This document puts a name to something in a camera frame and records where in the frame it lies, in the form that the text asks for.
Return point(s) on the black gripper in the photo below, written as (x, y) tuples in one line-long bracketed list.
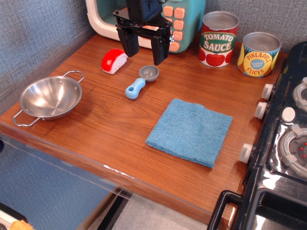
[(144, 18)]

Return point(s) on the red and white toy sushi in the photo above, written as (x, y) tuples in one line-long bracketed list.
[(113, 60)]

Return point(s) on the blue rag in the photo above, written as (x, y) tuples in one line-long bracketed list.
[(191, 132)]

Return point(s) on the blue grey toy scoop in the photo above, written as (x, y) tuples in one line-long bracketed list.
[(147, 74)]

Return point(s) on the teal toy microwave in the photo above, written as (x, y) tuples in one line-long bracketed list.
[(185, 16)]

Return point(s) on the tomato sauce can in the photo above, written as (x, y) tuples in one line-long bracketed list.
[(218, 36)]

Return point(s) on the pineapple slices can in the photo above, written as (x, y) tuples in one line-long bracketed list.
[(258, 54)]

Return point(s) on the black toy stove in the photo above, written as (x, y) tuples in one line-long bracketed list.
[(275, 184)]

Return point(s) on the steel bowl with handles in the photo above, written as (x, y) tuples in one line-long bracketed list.
[(51, 98)]

